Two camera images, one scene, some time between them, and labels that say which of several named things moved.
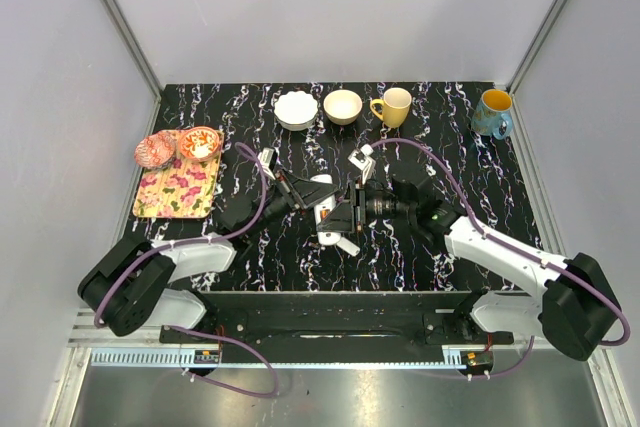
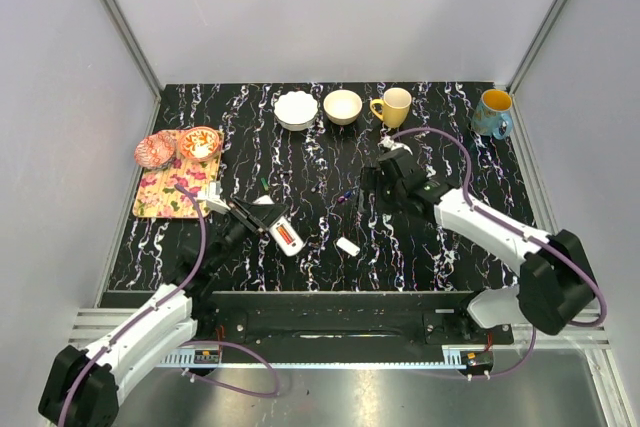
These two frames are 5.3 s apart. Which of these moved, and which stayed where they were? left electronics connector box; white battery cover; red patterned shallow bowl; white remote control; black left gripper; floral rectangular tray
Moved: black left gripper; white remote control
Stayed: left electronics connector box; red patterned shallow bowl; white battery cover; floral rectangular tray
